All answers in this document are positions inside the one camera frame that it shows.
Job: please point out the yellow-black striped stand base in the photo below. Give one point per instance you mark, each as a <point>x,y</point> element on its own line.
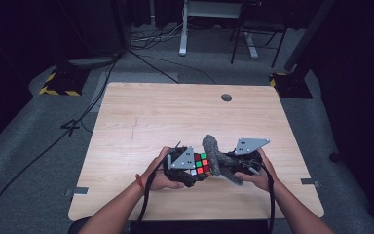
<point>63,83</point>
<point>290,85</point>

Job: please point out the grey tape strip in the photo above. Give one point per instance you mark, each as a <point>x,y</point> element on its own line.
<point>309,182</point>
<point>79,191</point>

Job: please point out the white desk frame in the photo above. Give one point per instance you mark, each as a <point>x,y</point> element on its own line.
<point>183,39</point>

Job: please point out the red wrist band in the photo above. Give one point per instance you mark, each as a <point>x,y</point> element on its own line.
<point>140,183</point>

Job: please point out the person's right hand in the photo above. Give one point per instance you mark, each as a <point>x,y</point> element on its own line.
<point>261,180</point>

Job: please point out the black slanted pole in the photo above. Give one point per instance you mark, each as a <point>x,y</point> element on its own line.
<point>308,35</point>

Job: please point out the small black floor object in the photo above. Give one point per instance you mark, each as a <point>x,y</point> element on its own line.
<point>334,157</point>

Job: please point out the black chair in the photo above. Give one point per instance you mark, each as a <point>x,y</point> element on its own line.
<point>259,27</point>

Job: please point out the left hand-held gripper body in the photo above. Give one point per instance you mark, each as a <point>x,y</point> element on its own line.
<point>183,161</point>

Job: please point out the colourful puzzle cube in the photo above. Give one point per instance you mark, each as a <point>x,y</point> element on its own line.
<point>200,164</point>

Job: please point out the person's left hand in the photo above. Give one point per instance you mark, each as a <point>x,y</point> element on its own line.
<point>157,180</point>

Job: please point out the grey flat stand base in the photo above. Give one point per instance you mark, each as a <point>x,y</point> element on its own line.
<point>92,61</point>

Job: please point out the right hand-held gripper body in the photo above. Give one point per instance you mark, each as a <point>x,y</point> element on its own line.
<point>250,146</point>

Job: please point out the grey round table grommet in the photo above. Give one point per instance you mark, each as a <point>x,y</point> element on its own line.
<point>226,97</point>

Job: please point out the grey cloth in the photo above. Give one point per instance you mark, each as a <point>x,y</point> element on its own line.
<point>212,152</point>

